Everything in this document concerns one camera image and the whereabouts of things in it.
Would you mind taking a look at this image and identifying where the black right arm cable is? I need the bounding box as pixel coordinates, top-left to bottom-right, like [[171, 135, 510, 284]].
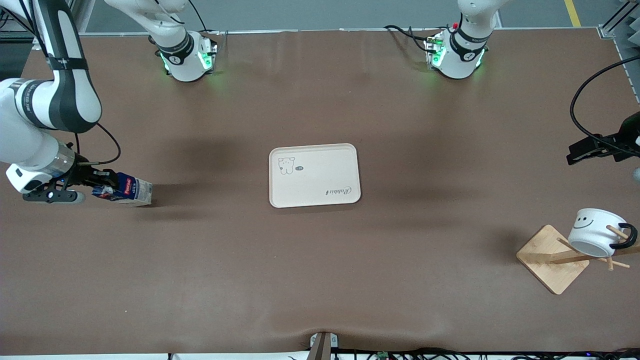
[[75, 122, 122, 166]]

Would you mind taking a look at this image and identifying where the cream plastic tray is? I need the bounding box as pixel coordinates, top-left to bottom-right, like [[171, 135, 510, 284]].
[[269, 143, 362, 209]]

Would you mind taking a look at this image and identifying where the black base cable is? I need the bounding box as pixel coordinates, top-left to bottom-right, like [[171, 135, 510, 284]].
[[187, 0, 228, 51], [384, 24, 441, 53]]

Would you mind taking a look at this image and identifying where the wooden cup rack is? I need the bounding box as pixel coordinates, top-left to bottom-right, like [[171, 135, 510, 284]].
[[516, 224, 640, 296]]

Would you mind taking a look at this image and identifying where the aluminium frame corner bracket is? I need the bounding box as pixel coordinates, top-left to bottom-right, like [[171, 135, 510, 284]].
[[599, 0, 640, 61]]

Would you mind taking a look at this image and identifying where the black left base cable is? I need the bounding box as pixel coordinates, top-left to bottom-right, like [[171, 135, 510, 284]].
[[384, 24, 441, 53]]

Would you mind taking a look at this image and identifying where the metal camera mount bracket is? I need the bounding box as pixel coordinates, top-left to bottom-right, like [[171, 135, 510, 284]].
[[310, 331, 339, 360]]

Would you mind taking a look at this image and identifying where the black right base cable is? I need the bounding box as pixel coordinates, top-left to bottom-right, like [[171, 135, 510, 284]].
[[187, 0, 228, 51]]

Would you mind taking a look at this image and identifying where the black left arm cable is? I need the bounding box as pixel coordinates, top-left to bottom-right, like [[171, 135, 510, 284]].
[[570, 55, 640, 151]]

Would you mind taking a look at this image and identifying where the white smiley cup black handle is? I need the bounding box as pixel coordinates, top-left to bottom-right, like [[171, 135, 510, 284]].
[[567, 208, 639, 259]]

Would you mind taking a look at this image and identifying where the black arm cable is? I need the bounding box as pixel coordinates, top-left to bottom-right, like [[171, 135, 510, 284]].
[[75, 122, 122, 166], [570, 55, 640, 151]]

